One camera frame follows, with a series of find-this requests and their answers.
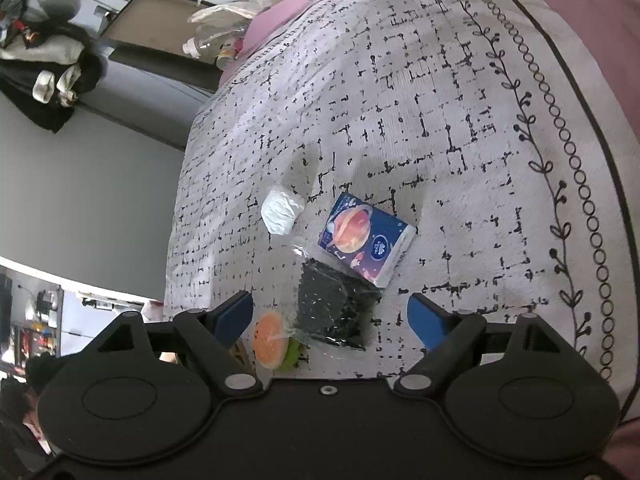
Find dark clothes hanging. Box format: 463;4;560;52
1;18;106;133

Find black item in clear bag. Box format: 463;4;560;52
291;237;382;351

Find person in black top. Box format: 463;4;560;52
1;352;56;479

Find white rolled cloth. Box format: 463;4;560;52
260;185;306;235

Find brown framed board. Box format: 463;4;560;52
100;0;221;92

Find clear plastic bottle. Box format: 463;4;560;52
182;24;248;60

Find white black patterned bedspread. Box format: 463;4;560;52
164;0;639;418

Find burger shaped plush toy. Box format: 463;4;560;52
253;311;302;372

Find blue planet tissue pack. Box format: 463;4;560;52
318;192;416;289

